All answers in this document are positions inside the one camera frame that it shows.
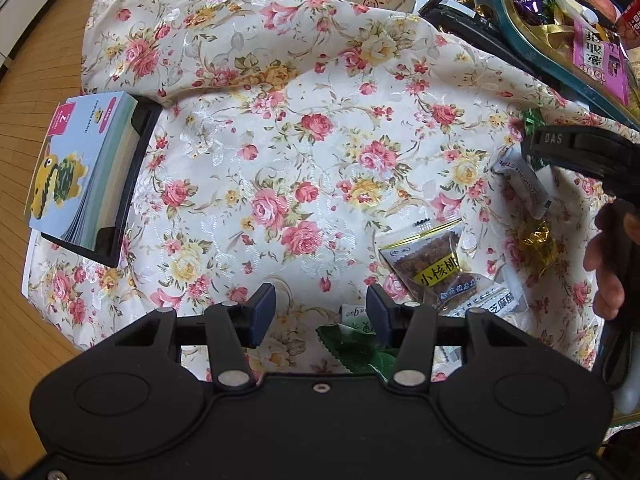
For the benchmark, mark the sesame crisp snack packet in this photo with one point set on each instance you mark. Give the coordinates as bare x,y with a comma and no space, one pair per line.
497,299

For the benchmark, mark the brown walnut snack packet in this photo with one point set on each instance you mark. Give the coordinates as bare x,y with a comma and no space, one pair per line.
425,257

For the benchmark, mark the purple foil candy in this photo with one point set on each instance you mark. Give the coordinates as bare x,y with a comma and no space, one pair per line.
532,12

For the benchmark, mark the gold foil candy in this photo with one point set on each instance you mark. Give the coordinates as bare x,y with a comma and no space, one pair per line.
538,246

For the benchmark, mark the green foil candy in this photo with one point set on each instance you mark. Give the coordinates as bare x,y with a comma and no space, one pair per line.
532,118

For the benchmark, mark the book stack in black holder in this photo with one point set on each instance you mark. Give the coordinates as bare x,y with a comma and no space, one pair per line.
86,170

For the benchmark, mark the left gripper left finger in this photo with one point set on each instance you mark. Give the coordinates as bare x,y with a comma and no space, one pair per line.
230,330

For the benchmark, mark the white hawthorn candy wrapper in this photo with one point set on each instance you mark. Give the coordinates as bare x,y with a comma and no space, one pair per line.
523,179

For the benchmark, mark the person's right hand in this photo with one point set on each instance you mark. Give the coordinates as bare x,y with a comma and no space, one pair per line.
607,264

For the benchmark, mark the floral tablecloth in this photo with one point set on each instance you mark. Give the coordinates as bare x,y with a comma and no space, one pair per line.
296,133

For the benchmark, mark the pink snack bag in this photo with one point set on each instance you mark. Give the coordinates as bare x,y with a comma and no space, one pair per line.
598,55

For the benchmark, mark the green leaf snack packet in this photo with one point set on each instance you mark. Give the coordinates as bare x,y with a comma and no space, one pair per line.
352,341

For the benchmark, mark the large teal gold snack tray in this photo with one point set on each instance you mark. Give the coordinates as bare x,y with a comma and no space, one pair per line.
549,50

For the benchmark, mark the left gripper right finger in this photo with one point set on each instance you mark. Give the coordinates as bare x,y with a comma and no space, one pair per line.
409,330

